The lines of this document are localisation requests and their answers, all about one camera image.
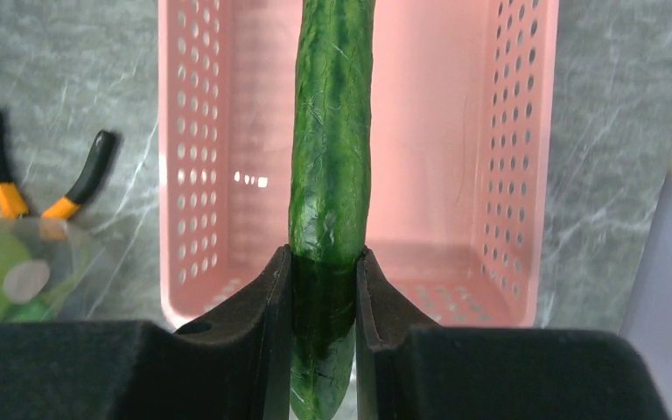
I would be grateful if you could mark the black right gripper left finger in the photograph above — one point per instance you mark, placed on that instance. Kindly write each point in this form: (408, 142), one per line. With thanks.
(233, 362)

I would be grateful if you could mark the pink plastic basket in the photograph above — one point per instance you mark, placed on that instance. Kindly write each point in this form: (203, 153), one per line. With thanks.
(461, 105)

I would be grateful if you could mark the orange black pliers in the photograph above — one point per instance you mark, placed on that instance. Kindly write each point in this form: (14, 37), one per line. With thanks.
(56, 179)

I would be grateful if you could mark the green fake cucumber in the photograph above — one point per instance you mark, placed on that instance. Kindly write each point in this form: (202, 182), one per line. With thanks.
(330, 193)

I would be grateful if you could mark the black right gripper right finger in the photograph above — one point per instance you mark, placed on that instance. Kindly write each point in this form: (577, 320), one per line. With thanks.
(410, 367)

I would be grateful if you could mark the clear zip top bag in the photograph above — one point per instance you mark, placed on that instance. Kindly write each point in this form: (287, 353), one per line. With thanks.
(79, 251)

